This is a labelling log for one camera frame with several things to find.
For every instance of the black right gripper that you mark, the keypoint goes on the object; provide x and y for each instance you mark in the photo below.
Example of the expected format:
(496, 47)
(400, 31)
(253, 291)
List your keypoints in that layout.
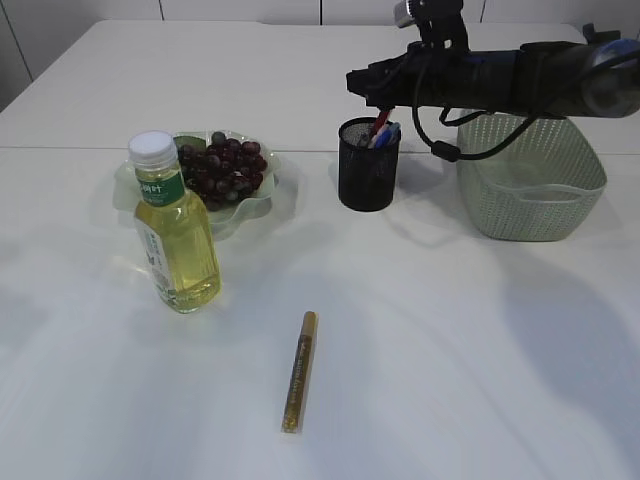
(423, 75)

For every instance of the black mesh pen holder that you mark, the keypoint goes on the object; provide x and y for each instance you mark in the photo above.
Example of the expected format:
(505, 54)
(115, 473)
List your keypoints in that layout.
(366, 176)

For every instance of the blue scissors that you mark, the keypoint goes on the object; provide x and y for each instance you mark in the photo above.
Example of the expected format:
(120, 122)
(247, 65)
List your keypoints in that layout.
(387, 135)

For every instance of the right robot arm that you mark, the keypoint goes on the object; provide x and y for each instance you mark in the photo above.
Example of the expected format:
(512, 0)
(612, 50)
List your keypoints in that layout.
(554, 79)

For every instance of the green wavy glass plate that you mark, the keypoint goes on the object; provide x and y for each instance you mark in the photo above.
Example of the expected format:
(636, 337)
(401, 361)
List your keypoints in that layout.
(227, 219)

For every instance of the yellow tea bottle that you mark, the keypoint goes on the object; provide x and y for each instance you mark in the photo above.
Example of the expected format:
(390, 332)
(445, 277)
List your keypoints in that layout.
(173, 225)

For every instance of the red glitter pen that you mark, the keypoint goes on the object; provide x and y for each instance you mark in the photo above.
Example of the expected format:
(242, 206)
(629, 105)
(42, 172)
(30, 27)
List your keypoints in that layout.
(379, 124)

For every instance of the gold glitter pen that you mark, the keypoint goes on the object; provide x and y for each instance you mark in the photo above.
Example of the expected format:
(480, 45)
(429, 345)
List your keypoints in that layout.
(295, 403)

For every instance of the green woven plastic basket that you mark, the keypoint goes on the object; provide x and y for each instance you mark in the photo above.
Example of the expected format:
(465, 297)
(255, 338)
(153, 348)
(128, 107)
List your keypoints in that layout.
(539, 189)

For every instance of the purple grape bunch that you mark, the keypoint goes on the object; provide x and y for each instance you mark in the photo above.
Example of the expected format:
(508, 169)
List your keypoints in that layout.
(220, 169)

